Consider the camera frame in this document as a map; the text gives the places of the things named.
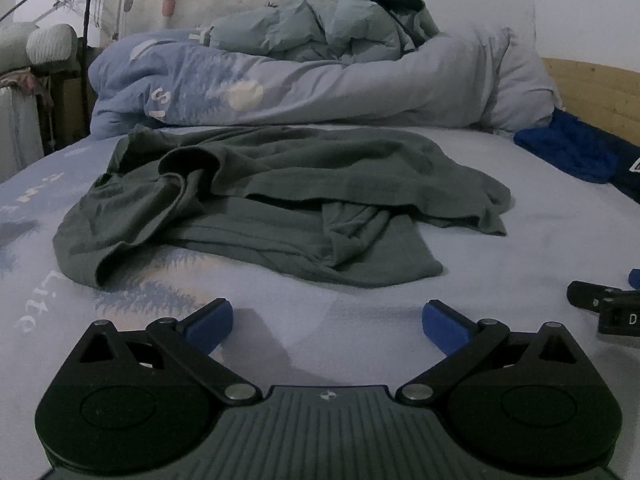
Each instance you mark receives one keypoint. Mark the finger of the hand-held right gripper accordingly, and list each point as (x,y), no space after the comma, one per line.
(585,295)
(635,278)

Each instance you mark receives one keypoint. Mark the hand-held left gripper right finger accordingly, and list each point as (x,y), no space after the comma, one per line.
(442,325)

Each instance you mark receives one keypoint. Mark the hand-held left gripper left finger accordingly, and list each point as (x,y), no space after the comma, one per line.
(210,320)

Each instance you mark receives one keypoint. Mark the grey-green shirt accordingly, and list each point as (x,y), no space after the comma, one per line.
(300,175)

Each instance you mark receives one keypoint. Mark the light blue printed bed sheet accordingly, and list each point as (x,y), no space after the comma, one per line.
(350,320)

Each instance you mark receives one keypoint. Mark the dark navy garment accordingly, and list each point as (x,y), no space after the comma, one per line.
(627,180)

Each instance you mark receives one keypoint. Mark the dark blue garment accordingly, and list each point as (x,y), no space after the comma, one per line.
(565,150)

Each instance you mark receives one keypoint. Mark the wooden headboard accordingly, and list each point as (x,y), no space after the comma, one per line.
(600,90)

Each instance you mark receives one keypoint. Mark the light blue printed duvet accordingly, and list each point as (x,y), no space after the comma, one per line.
(350,90)

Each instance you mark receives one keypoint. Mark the white hanging cloth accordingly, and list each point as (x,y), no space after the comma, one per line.
(20,130)

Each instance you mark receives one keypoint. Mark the grey teal jacket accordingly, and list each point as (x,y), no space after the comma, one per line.
(310,25)

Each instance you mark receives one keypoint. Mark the white padded cushion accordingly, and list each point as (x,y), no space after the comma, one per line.
(50,42)

